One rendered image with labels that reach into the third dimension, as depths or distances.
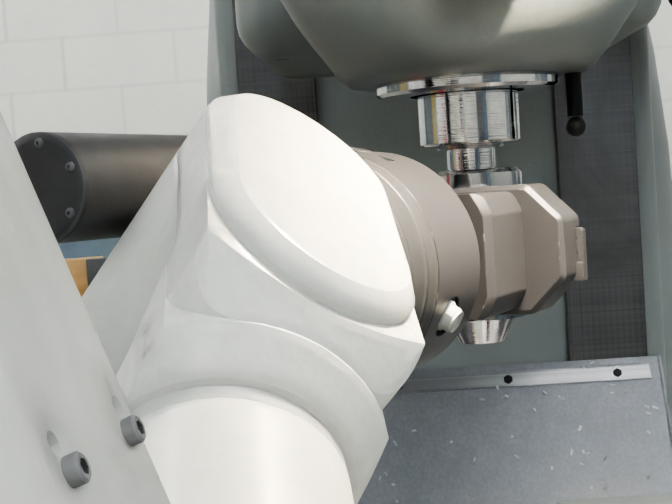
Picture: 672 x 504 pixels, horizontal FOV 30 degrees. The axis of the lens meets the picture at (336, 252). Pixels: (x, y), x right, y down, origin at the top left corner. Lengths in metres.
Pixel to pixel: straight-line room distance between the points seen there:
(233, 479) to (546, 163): 0.73
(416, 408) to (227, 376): 0.68
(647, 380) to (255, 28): 0.44
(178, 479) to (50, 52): 4.74
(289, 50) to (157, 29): 4.20
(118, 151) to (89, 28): 4.57
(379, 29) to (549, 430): 0.51
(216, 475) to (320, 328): 0.05
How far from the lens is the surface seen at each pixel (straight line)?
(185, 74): 4.88
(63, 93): 4.97
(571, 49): 0.54
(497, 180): 0.58
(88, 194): 0.38
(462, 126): 0.57
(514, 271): 0.52
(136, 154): 0.41
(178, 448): 0.28
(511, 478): 0.95
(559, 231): 0.53
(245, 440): 0.28
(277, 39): 0.71
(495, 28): 0.52
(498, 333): 0.59
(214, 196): 0.32
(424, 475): 0.95
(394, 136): 0.97
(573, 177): 0.97
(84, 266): 4.45
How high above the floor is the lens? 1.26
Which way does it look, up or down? 3 degrees down
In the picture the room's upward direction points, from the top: 4 degrees counter-clockwise
